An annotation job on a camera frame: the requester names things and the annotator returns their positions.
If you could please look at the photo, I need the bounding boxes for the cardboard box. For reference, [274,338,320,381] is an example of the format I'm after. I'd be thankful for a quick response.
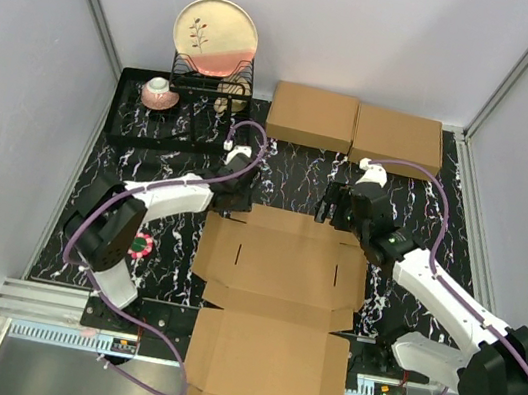
[348,103,443,176]
[266,81,360,154]
[184,205,367,395]

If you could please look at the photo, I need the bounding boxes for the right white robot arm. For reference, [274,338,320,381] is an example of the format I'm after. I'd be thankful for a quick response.
[314,181,528,395]

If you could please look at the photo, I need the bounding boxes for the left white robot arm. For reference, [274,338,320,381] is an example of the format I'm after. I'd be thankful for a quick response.
[62,146,259,332]

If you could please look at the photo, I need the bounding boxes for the pink green flower coaster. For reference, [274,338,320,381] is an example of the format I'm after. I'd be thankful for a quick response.
[127,232,154,260]

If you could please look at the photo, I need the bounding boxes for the cream ceramic mug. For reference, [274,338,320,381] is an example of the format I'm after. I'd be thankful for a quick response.
[213,76,252,114]

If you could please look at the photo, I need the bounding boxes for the pink patterned bowl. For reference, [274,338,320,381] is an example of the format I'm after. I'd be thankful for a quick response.
[141,76,179,111]

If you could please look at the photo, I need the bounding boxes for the cream pink floral plate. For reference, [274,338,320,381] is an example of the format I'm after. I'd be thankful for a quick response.
[173,0,259,78]

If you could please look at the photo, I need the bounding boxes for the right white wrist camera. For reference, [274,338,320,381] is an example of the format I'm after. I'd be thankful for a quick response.
[353,158,388,194]

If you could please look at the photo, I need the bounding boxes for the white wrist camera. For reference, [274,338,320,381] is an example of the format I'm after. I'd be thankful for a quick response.
[353,158,388,194]
[223,140,253,169]

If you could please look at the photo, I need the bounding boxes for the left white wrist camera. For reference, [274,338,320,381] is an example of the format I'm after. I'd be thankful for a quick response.
[223,140,253,169]

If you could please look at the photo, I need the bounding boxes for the black wire tray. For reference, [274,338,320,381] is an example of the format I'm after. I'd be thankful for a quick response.
[103,67,252,156]

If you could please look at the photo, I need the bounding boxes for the black wire plate rack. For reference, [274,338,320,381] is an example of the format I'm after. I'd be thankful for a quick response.
[169,51,255,113]

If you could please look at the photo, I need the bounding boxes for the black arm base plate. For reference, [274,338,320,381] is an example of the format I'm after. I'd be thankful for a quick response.
[81,296,429,385]

